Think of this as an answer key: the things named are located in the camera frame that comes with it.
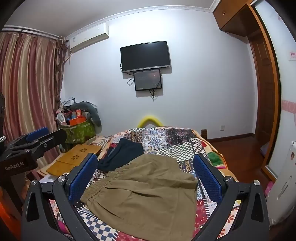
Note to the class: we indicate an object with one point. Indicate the small red box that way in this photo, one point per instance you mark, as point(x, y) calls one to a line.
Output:
point(78, 113)

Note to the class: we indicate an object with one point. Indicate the brown patterned curtain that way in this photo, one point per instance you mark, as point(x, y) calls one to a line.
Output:
point(61, 69)

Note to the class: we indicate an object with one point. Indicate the black wall television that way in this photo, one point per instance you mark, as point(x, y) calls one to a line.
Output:
point(145, 55)

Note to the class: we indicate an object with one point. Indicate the grey stuffed pillow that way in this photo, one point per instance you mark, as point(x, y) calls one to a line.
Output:
point(94, 115)

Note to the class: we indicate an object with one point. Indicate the white air conditioner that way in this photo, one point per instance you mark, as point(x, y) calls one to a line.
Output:
point(89, 36)

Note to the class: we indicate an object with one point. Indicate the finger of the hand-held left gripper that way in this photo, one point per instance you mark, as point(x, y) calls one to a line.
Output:
point(50, 139)
point(37, 133)

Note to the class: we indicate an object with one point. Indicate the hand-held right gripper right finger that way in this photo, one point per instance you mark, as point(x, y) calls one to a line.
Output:
point(205, 176)

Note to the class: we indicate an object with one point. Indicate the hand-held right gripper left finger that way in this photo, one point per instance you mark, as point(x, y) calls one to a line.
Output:
point(83, 176)

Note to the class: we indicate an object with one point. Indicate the curtain rail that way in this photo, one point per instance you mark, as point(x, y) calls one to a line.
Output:
point(30, 31)

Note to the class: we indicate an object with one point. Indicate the dark navy garment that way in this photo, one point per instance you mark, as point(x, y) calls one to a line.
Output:
point(124, 153)

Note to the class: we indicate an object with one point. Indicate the patchwork printed bedspread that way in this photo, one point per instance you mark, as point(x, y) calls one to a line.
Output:
point(180, 148)

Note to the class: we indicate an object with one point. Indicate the wooden overhead cabinet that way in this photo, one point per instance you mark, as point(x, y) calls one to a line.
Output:
point(231, 16)

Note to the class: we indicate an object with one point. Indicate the white wall socket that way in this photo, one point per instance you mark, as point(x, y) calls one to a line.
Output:
point(222, 128)

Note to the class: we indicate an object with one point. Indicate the striped pink curtain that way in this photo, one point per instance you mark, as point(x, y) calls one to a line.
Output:
point(27, 88)

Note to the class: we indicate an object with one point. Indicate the wooden door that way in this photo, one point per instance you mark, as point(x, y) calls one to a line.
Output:
point(263, 92)

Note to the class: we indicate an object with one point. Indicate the small black monitor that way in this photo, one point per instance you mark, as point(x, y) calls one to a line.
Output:
point(147, 80)

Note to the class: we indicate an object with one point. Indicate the orange box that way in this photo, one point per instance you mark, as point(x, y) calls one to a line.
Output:
point(76, 121)

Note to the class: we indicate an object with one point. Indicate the khaki pants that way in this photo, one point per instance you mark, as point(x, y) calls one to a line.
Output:
point(143, 192)

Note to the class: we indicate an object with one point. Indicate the orange green fleece blanket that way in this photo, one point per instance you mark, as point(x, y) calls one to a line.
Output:
point(216, 160)

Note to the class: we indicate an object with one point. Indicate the wooden bed post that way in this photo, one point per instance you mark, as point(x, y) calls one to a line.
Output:
point(203, 134)

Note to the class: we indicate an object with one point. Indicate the white wardrobe sliding door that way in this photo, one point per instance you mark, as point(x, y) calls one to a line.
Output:
point(284, 81)

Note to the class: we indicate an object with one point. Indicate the green patterned storage box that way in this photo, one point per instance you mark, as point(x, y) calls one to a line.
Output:
point(81, 133)

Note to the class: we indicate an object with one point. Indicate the yellow foam tube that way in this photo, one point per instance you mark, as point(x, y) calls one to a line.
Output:
point(150, 118)

